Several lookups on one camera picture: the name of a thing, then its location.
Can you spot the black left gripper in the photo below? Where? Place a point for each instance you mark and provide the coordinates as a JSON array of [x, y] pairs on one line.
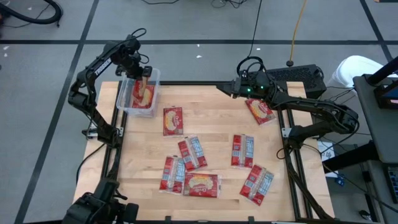
[[136, 70]]

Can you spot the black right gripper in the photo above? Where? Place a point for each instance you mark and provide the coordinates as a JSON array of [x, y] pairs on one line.
[[253, 87]]

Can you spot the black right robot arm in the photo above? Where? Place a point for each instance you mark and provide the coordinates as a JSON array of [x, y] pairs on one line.
[[311, 107]]

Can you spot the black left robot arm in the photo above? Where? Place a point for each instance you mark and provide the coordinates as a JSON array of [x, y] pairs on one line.
[[102, 67]]

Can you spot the clear plastic bin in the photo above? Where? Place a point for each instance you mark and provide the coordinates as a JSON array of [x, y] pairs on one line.
[[124, 101]]

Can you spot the white paper sheet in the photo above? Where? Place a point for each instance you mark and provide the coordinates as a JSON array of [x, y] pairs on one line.
[[326, 154]]

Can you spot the white plastic bag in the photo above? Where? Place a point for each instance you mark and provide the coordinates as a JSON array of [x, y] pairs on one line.
[[357, 70]]

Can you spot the silver aluminium extrusion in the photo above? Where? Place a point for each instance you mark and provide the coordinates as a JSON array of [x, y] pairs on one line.
[[284, 222]]

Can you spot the black bulky equipment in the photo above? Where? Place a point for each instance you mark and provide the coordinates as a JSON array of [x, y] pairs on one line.
[[93, 208]]

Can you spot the grey cart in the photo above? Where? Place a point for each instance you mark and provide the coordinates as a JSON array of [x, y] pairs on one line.
[[373, 124]]

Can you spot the black pole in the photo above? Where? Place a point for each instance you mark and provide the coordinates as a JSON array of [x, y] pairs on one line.
[[384, 70]]

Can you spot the black and blue device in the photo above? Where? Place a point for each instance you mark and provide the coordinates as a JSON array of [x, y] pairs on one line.
[[387, 96]]

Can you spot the silver right base bracket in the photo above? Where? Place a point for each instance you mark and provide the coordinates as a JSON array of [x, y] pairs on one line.
[[286, 132]]

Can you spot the silver base bracket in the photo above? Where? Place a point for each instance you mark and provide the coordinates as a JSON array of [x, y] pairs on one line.
[[286, 132], [90, 134]]

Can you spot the silver left base bracket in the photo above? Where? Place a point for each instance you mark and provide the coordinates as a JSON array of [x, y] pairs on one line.
[[90, 134]]

